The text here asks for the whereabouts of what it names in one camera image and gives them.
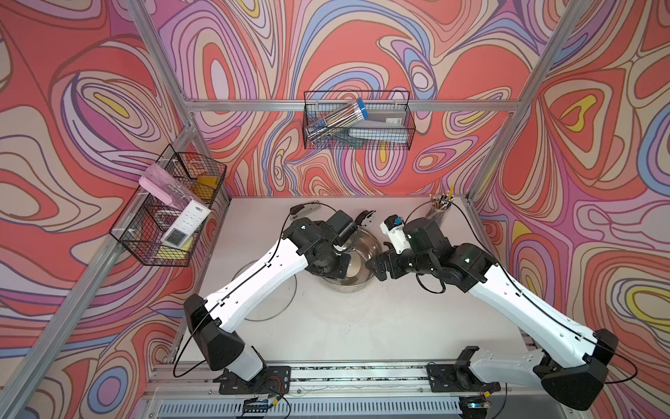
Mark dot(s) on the white calculator device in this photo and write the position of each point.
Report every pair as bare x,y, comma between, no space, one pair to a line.
186,224

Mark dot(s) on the black wire basket wall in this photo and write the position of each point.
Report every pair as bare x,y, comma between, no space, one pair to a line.
319,102
144,220

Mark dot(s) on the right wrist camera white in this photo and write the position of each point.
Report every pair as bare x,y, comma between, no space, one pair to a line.
393,228

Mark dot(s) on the grey black stapler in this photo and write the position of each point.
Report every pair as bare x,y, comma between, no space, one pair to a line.
303,210

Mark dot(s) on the yellow notepad in basket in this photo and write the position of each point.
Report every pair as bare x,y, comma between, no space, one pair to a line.
168,253

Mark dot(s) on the black wire basket back wall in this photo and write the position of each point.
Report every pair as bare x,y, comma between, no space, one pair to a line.
319,102

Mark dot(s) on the stainless steel pot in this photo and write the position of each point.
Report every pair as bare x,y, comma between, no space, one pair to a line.
361,246

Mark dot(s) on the clear tube blue cap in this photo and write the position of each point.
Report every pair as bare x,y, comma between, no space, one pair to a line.
326,127

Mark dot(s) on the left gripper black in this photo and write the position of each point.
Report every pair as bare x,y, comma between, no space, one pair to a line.
341,271

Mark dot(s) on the pen cup with pencils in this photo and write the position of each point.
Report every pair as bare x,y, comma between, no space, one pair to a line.
439,205

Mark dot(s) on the glass pot lid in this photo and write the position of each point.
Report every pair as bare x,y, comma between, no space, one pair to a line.
275,303

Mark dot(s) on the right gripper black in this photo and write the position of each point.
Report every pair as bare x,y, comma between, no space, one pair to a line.
390,257

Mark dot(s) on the yellow sponge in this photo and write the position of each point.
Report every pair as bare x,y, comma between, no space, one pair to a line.
205,187

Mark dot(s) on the grey box in basket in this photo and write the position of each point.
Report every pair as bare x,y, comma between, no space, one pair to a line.
384,125

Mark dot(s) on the pink case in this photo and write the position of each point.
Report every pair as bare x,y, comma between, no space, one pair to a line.
160,184

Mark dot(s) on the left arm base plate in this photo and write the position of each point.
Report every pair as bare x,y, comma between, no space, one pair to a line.
270,380

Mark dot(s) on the aluminium rail front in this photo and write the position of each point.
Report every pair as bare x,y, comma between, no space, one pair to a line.
373,389

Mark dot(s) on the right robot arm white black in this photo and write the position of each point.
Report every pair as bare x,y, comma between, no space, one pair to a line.
571,362

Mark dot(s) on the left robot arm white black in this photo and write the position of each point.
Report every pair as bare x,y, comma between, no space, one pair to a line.
303,245

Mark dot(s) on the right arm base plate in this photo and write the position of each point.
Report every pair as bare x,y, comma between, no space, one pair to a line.
458,376

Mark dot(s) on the black wire basket left wall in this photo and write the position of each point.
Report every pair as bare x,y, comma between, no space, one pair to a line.
144,220

